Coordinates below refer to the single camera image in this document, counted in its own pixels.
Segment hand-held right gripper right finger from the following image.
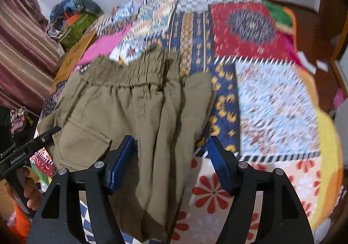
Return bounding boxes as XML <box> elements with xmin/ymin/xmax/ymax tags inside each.
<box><xmin>205</xmin><ymin>135</ymin><xmax>315</xmax><ymax>244</ymax></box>

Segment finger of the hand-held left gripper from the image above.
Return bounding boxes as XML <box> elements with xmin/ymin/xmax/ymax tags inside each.
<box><xmin>35</xmin><ymin>126</ymin><xmax>62</xmax><ymax>150</ymax></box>

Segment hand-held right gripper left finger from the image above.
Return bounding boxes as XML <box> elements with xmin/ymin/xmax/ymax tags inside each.
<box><xmin>27</xmin><ymin>135</ymin><xmax>135</xmax><ymax>244</ymax></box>

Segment olive green pants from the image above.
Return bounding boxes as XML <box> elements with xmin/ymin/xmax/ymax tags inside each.
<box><xmin>37</xmin><ymin>48</ymin><xmax>216</xmax><ymax>243</ymax></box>

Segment person's left hand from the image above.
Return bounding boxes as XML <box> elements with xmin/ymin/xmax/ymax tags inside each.
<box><xmin>23</xmin><ymin>166</ymin><xmax>43</xmax><ymax>211</ymax></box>

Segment floral cloth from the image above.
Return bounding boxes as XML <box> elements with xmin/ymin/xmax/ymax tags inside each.
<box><xmin>10</xmin><ymin>107</ymin><xmax>28</xmax><ymax>134</ymax></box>

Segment patchwork printed blanket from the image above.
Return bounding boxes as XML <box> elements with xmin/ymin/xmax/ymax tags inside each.
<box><xmin>30</xmin><ymin>0</ymin><xmax>343</xmax><ymax>244</ymax></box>

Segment wooden lap desk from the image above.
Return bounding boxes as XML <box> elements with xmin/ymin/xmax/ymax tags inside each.
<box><xmin>53</xmin><ymin>30</ymin><xmax>97</xmax><ymax>85</ymax></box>

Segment red striped curtain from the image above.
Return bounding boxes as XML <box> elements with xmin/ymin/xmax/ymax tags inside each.
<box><xmin>0</xmin><ymin>0</ymin><xmax>65</xmax><ymax>117</ymax></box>

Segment pink cloth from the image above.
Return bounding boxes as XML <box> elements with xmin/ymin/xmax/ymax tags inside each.
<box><xmin>77</xmin><ymin>30</ymin><xmax>131</xmax><ymax>67</ymax></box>

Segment green patterned bag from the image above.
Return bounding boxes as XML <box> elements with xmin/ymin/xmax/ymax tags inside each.
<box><xmin>59</xmin><ymin>13</ymin><xmax>97</xmax><ymax>49</ymax></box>

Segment pile of clothes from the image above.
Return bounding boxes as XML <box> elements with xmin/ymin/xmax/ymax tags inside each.
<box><xmin>50</xmin><ymin>0</ymin><xmax>104</xmax><ymax>30</ymax></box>

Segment pink item on floor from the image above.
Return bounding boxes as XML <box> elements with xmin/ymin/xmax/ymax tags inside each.
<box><xmin>333</xmin><ymin>88</ymin><xmax>346</xmax><ymax>109</ymax></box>

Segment green cloth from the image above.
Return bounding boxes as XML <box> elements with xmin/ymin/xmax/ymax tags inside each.
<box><xmin>262</xmin><ymin>1</ymin><xmax>293</xmax><ymax>34</ymax></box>

